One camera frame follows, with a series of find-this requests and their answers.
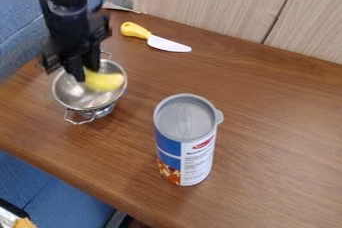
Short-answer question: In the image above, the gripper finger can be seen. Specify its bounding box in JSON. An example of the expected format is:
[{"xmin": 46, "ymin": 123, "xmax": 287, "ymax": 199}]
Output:
[
  {"xmin": 62, "ymin": 55, "xmax": 87, "ymax": 83},
  {"xmin": 84, "ymin": 41, "xmax": 102, "ymax": 72}
]

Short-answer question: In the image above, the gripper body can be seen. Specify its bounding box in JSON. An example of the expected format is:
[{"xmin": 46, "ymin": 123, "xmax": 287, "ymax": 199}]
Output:
[{"xmin": 40, "ymin": 4, "xmax": 113, "ymax": 74}]

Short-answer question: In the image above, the yellow toy banana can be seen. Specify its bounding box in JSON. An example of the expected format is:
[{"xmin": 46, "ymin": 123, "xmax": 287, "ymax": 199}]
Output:
[{"xmin": 82, "ymin": 67, "xmax": 126, "ymax": 93}]

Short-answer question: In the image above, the silver pot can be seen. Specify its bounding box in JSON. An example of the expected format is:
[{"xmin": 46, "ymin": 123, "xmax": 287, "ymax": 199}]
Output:
[{"xmin": 50, "ymin": 51, "xmax": 130, "ymax": 126}]

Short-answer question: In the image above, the blue and white can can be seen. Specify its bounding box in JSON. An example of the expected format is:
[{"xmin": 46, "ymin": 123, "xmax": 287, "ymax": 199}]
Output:
[{"xmin": 152, "ymin": 93, "xmax": 225, "ymax": 187}]

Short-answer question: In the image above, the yellow handled toy knife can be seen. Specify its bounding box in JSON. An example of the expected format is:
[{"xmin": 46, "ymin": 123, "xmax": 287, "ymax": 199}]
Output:
[{"xmin": 118, "ymin": 21, "xmax": 194, "ymax": 54}]

